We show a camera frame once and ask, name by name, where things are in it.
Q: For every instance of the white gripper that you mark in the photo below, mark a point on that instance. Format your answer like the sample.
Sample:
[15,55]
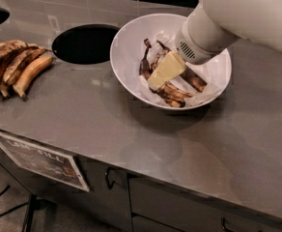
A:
[192,45]

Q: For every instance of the dark overripe banana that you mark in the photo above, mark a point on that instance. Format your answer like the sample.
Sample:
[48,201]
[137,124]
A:
[145,68]
[172,95]
[189,75]

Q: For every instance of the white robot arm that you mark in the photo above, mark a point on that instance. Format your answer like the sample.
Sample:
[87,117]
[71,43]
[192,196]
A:
[260,20]

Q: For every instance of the white paper bowl liner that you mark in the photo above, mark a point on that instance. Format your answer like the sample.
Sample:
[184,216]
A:
[216,73]

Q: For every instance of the white bowl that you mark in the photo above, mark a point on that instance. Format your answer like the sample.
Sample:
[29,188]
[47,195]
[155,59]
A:
[128,47]

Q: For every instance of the yellow banana on counter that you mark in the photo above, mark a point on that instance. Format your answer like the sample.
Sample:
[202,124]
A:
[29,73]

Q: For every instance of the brown spotted banana front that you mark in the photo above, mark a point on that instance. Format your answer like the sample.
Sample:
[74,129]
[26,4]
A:
[18,64]

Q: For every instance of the brown spotted banana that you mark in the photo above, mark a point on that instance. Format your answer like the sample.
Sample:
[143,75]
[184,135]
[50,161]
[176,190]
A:
[10,47]
[18,64]

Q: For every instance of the brown spotted banana top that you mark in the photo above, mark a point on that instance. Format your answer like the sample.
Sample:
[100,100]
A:
[10,47]

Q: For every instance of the landfill sign on cabinet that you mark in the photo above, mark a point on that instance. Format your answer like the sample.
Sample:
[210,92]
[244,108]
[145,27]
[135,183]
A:
[43,161]

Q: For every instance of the black cabinet door handle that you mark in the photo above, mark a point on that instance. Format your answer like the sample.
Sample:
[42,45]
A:
[109,183]

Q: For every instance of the black drawer handle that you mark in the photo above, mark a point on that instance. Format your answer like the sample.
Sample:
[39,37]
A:
[228,226]

